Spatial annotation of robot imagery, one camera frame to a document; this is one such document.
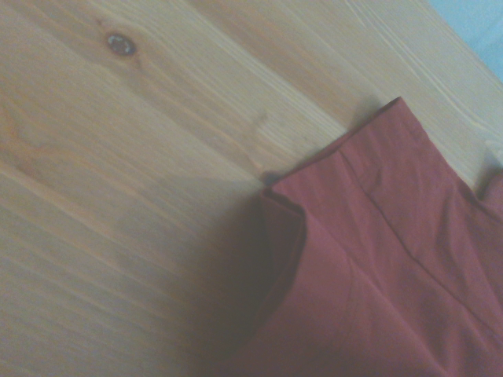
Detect rust red shorts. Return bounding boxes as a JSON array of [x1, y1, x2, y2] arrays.
[[204, 95, 503, 377]]

